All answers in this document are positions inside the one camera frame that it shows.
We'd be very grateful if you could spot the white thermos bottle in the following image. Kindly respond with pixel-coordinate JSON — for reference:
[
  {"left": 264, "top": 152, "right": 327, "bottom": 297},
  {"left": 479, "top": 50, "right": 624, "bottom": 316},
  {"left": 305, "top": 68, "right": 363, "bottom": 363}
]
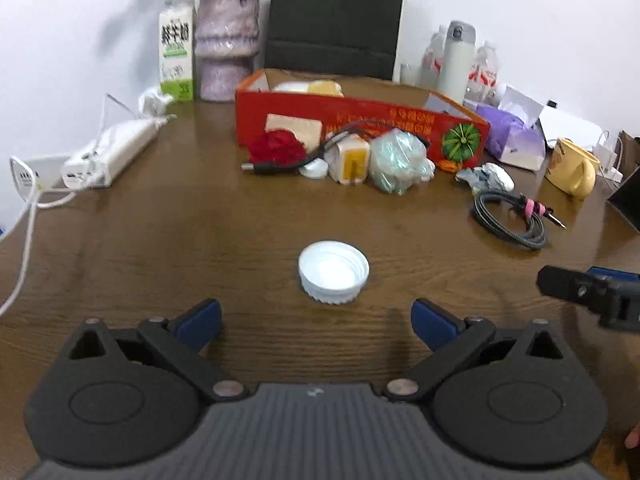
[{"left": 437, "top": 20, "right": 476, "bottom": 106}]

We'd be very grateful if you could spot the white yellow charger plug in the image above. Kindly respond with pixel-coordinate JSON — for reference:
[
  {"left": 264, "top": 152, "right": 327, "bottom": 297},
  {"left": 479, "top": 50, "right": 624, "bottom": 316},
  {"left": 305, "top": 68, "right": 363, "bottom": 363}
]
[{"left": 327, "top": 137, "right": 371, "bottom": 186}]

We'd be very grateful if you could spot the crumpled white tissue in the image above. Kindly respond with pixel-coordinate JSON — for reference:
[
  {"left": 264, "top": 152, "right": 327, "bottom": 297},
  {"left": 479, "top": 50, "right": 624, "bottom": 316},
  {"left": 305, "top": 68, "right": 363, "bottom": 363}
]
[{"left": 137, "top": 87, "right": 177, "bottom": 119}]

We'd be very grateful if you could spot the white power strip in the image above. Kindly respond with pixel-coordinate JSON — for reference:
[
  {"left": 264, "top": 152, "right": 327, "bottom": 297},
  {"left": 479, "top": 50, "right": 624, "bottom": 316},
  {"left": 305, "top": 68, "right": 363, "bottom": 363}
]
[{"left": 62, "top": 119, "right": 162, "bottom": 189}]

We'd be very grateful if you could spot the wooden desk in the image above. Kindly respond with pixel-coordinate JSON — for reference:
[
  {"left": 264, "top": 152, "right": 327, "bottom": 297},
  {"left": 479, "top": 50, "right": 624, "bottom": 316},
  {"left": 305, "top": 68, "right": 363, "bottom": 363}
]
[{"left": 0, "top": 91, "right": 640, "bottom": 480}]

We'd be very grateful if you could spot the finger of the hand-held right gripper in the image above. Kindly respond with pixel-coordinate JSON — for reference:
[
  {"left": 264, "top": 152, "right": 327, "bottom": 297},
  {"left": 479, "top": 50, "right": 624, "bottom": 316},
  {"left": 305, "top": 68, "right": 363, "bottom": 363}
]
[{"left": 537, "top": 265, "right": 640, "bottom": 334}]

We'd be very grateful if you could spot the beige square pad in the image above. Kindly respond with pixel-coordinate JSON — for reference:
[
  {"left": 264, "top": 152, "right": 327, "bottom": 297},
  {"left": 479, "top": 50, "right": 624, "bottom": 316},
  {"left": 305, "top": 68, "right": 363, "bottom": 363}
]
[{"left": 263, "top": 113, "right": 322, "bottom": 154}]

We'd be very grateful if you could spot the black plug cable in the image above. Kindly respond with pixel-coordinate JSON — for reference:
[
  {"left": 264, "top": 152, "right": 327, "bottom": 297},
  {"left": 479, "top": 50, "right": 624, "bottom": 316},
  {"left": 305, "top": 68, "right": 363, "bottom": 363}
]
[{"left": 241, "top": 122, "right": 432, "bottom": 177}]

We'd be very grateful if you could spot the small white round lid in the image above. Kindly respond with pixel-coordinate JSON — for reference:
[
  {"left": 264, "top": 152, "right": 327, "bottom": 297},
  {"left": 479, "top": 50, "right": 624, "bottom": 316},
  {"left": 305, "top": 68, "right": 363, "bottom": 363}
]
[{"left": 298, "top": 157, "right": 330, "bottom": 180}]

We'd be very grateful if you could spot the red cardboard box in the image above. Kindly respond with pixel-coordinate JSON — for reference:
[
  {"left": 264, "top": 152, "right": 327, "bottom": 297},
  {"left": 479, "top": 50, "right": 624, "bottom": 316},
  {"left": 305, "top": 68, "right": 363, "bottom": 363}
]
[{"left": 234, "top": 68, "right": 491, "bottom": 171}]

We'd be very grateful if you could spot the white flat box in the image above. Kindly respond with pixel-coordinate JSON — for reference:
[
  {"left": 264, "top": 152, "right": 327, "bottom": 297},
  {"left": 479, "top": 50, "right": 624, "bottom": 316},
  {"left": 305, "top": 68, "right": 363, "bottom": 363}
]
[{"left": 539, "top": 107, "right": 609, "bottom": 151}]

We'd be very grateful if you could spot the white power cable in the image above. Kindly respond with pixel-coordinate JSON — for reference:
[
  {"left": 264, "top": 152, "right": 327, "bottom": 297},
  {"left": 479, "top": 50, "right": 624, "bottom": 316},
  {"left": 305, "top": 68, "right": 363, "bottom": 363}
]
[{"left": 0, "top": 156, "right": 77, "bottom": 319}]

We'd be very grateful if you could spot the yellow mug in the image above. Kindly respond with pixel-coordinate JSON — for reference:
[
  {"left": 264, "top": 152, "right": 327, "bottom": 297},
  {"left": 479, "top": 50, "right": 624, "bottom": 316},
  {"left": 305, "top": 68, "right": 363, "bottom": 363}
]
[{"left": 543, "top": 137, "right": 601, "bottom": 196}]

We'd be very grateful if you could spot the red crumpled fabric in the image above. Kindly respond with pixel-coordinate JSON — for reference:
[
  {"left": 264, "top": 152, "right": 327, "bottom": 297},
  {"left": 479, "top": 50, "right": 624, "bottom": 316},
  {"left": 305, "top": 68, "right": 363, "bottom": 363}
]
[{"left": 248, "top": 129, "right": 306, "bottom": 167}]

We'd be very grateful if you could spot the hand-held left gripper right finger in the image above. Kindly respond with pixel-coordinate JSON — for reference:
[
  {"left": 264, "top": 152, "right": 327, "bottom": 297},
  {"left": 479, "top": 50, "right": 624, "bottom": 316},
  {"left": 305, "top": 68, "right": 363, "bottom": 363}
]
[{"left": 384, "top": 298, "right": 564, "bottom": 402}]

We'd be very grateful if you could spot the purple ceramic vase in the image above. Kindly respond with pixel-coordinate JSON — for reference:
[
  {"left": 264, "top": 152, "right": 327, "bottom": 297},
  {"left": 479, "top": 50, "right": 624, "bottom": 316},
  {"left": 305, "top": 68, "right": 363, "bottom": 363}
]
[{"left": 194, "top": 0, "right": 262, "bottom": 104}]

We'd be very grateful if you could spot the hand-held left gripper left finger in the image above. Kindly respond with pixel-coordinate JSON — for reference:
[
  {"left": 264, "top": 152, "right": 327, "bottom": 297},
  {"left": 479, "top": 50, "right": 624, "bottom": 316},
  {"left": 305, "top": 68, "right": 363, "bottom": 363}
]
[{"left": 69, "top": 298, "right": 249, "bottom": 402}]

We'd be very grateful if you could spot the pale green plastic bag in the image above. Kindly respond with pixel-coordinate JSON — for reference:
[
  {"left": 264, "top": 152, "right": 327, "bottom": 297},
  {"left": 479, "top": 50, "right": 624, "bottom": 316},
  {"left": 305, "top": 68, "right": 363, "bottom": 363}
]
[{"left": 368, "top": 128, "right": 436, "bottom": 195}]

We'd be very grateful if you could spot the purple tissue pack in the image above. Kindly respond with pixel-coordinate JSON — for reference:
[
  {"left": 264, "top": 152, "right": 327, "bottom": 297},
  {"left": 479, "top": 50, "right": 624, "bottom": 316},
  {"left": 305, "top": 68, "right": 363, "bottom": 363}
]
[{"left": 474, "top": 85, "right": 547, "bottom": 171}]

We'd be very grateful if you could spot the dark paper bag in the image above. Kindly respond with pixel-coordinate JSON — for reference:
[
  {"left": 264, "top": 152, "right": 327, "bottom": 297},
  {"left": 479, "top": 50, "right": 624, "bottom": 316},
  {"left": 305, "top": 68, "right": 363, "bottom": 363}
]
[{"left": 617, "top": 130, "right": 640, "bottom": 182}]

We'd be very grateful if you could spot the blue white wrapper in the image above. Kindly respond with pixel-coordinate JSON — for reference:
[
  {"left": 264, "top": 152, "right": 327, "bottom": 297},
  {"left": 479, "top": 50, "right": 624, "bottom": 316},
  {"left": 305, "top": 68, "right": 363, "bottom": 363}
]
[{"left": 455, "top": 162, "right": 515, "bottom": 192}]

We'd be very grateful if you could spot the white green milk carton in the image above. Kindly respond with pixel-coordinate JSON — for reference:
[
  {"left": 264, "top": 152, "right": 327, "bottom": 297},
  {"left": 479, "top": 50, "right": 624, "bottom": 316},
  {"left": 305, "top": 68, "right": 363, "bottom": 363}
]
[{"left": 158, "top": 0, "right": 195, "bottom": 102}]

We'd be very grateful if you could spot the clear plastic water bottle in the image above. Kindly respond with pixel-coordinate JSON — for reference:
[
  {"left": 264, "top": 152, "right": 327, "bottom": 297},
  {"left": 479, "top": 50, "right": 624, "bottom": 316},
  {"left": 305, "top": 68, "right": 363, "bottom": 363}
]
[
  {"left": 465, "top": 40, "right": 502, "bottom": 107},
  {"left": 419, "top": 25, "right": 447, "bottom": 90}
]

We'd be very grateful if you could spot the white plastic bottle cap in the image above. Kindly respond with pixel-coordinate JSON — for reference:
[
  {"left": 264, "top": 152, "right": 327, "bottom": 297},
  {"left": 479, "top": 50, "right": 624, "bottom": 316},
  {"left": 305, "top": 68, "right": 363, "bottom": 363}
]
[{"left": 298, "top": 241, "right": 370, "bottom": 305}]

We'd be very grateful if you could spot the black chair backrest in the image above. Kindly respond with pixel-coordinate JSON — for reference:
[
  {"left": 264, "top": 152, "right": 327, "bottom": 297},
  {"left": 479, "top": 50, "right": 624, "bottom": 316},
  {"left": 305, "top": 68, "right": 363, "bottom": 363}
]
[{"left": 263, "top": 0, "right": 407, "bottom": 82}]

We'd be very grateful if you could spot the black tablet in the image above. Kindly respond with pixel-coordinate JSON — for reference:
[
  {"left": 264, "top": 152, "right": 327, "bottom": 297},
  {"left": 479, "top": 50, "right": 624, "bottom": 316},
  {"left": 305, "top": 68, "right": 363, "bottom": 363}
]
[{"left": 607, "top": 164, "right": 640, "bottom": 234}]

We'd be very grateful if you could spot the white charger with cable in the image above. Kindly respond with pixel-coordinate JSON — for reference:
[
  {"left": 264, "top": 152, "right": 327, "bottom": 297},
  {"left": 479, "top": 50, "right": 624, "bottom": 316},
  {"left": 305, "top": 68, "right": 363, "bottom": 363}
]
[{"left": 594, "top": 129, "right": 624, "bottom": 182}]

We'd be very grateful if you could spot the yellow sponge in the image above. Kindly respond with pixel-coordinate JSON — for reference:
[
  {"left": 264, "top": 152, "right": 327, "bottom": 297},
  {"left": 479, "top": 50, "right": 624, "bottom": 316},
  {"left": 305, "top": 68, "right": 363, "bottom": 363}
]
[{"left": 307, "top": 79, "right": 345, "bottom": 97}]

